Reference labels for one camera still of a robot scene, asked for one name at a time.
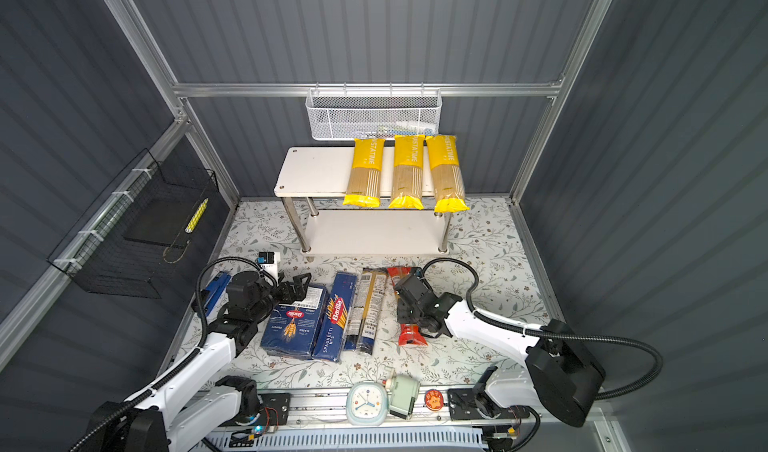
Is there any red-ended spaghetti bag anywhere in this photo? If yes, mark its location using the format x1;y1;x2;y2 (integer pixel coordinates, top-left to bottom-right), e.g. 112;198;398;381
387;266;427;346

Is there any blue-ended clear spaghetti bag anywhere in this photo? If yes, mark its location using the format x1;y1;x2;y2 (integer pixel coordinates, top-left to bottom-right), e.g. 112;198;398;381
343;268;388;354

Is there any yellow Pastatime spaghetti bag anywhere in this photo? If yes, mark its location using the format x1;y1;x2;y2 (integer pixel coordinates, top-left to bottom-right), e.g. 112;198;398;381
343;138;385;208

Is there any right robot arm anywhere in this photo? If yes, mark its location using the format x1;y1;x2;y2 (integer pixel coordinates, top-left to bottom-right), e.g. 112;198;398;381
395;268;606;427

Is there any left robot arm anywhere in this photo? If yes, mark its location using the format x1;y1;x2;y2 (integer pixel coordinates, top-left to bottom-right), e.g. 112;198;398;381
72;270;311;451

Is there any wide blue Barilla pasta box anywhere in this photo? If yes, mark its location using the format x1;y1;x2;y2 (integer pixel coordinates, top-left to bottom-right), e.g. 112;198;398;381
260;284;329;360

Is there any white two-tier shelf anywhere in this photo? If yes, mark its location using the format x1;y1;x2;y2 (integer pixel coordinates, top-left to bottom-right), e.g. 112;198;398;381
274;146;452;256

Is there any narrow blue Barilla spaghetti box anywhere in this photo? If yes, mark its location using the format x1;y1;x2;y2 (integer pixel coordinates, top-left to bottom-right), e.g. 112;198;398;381
312;272;358;362

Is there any mint green timer device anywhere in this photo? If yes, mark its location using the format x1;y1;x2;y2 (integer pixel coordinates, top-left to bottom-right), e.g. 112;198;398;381
385;374;420;420

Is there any yellow green marker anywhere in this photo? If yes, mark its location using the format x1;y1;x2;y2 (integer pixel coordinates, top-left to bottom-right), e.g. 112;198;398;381
184;198;209;234

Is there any red round badge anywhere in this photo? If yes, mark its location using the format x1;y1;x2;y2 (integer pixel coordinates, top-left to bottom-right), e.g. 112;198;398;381
424;389;445;412

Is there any mint alarm clock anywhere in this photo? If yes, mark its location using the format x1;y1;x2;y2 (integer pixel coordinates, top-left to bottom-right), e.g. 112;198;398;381
345;382;389;427

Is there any white tube in basket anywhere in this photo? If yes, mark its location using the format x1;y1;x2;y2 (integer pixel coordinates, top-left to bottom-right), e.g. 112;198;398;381
395;120;437;135

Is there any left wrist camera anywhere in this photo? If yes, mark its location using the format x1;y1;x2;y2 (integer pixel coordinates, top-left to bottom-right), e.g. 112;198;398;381
257;251;280;279

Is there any blue handled tool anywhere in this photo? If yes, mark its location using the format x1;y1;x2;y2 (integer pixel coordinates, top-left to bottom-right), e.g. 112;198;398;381
201;271;232;316

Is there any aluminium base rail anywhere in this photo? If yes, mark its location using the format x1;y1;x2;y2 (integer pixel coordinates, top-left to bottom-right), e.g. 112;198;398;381
179;382;607;435

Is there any black wire basket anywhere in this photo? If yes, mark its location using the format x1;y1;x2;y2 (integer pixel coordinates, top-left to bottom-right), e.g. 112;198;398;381
49;154;219;299

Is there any white wire mesh basket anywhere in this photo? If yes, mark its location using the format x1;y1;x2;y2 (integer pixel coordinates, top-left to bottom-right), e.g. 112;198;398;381
305;90;443;141

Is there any black corrugated left cable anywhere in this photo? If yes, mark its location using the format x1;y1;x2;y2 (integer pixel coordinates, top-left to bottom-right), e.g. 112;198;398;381
68;255;280;452

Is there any black corrugated cable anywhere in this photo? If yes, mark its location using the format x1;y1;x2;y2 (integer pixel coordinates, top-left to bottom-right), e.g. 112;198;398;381
419;256;665;402
68;255;280;452

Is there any black corrugated right cable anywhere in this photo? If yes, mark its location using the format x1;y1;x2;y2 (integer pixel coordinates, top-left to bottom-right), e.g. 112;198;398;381
419;256;665;402

